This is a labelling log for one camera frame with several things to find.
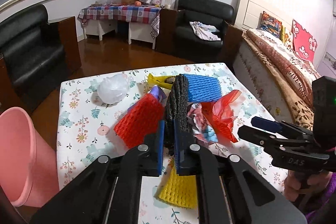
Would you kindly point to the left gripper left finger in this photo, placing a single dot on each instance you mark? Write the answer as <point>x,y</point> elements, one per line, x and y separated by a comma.
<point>146,160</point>

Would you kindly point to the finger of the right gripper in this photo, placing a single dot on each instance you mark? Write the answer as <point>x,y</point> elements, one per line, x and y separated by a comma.
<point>262,137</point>
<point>278,127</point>

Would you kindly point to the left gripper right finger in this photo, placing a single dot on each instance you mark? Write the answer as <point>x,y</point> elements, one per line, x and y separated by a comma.
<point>193,159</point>

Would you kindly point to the colourful paper wrapper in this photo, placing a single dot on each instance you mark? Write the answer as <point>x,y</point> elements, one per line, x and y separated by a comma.
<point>200,126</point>

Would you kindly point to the yellow foam net sleeve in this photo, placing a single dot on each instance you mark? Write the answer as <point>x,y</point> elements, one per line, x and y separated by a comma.
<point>180,191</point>

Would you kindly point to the red plastic bag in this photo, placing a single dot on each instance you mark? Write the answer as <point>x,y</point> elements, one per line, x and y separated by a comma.
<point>222,114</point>

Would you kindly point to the red foam net sleeve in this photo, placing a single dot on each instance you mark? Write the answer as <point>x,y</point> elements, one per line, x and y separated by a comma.
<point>141,120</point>

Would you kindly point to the black foam net sleeve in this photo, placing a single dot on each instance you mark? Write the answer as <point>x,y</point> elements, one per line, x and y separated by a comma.
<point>176,108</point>

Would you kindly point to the purple plastic wrapper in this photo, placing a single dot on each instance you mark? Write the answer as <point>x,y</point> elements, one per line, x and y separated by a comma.
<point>158,93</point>

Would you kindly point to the blue foam net sleeve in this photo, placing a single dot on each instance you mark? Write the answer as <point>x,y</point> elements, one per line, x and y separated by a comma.
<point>203,88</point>

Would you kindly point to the white plastic bag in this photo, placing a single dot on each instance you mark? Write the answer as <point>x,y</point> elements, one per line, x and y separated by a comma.
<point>113,89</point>

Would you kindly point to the yellow plastic wrapper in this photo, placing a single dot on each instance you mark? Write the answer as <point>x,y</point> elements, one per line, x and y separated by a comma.
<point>165,82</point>

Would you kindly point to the pink plastic trash bin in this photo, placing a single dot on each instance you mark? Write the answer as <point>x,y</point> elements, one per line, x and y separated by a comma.
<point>28,164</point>

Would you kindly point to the bed with brown blanket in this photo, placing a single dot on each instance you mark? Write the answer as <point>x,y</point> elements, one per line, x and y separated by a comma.
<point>277,77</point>

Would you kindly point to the floral white tablecloth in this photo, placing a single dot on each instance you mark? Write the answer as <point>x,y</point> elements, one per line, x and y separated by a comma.
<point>85,131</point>

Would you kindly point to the red floral pillow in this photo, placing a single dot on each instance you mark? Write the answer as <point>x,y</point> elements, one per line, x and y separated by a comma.
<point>303,42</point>

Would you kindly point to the colourful striped pillow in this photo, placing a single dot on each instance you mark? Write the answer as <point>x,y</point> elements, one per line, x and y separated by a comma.
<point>271,24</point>

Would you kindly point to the crumpled cloth on armchair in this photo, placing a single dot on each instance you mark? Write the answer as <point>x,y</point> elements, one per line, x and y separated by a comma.
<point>205,32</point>

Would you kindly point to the white wooden headboard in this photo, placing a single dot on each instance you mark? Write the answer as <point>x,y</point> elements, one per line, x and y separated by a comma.
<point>249,14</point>

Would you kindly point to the black leather armchair right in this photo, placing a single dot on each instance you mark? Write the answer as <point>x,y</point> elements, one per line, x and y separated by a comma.
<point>177,38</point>

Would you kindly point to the black leather armchair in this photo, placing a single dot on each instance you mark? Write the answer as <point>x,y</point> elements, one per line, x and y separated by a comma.
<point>177,38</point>
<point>37,54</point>

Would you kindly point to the white side table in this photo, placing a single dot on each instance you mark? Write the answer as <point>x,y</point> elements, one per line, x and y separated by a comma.
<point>134,31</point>

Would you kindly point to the plaid tablecloth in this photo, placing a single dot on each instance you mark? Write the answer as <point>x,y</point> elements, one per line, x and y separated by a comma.
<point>128,13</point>

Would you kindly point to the black leather armchair left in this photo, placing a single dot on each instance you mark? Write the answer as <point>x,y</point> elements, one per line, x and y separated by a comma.
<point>37,54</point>

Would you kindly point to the plastic cup with straw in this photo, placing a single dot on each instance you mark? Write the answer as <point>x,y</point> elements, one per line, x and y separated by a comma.
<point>167,4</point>

